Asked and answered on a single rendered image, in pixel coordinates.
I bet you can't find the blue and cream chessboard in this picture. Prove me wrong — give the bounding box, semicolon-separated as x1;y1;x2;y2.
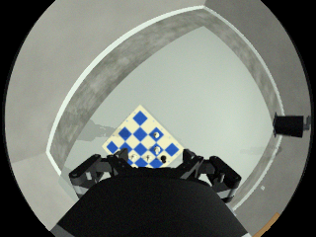
102;105;184;168

